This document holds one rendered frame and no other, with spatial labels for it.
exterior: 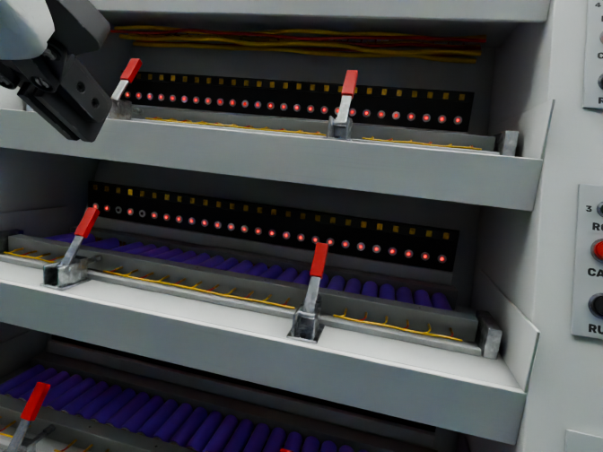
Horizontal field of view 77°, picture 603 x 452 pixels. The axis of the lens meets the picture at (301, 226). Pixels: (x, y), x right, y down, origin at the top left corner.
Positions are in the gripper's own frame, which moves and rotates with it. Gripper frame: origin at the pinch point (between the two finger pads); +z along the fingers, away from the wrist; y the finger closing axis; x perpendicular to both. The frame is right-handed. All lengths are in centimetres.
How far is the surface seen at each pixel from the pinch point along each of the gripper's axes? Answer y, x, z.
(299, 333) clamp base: 11.9, -7.6, 20.5
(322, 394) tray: 14.9, -12.1, 21.2
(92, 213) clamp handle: -13.8, 0.6, 20.2
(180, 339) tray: 1.2, -10.4, 20.1
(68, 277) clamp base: -13.3, -6.8, 20.3
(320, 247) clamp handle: 12.3, 0.8, 20.2
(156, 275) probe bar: -6.6, -4.0, 25.1
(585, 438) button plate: 34.3, -10.9, 19.3
